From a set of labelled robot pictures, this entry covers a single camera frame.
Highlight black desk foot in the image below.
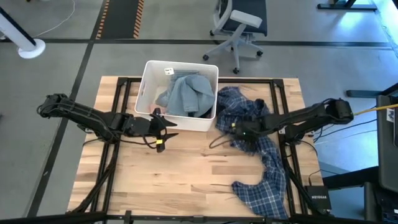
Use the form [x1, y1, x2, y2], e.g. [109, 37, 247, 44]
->
[317, 0, 377, 11]

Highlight white office chair dark seat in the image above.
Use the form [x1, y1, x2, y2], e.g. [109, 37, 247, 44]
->
[201, 0, 269, 75]

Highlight black hazard-striped floor mat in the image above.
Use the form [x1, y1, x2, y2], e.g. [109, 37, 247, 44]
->
[95, 0, 146, 40]

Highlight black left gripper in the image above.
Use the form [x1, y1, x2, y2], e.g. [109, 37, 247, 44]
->
[126, 107, 180, 154]

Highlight black Netgear switch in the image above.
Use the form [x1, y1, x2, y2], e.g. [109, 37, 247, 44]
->
[303, 185, 333, 211]

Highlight black equipment cart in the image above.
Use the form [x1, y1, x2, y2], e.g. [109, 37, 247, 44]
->
[362, 90, 398, 224]

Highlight black cable with yellow tag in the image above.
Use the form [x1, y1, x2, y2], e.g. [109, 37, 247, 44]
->
[119, 135, 165, 150]
[208, 133, 237, 150]

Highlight white perforated laundry basket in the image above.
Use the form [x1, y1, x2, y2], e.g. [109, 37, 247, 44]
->
[134, 60, 220, 133]

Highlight white floor cable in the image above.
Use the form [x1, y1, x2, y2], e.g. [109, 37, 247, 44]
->
[32, 0, 76, 39]

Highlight black metal table frame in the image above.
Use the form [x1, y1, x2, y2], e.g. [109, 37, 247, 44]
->
[65, 77, 332, 224]

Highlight blue plaid shirt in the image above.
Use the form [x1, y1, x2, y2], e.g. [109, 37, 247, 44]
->
[215, 86, 290, 220]

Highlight grey-blue shirt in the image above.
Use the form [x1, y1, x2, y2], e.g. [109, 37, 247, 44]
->
[155, 73, 216, 118]

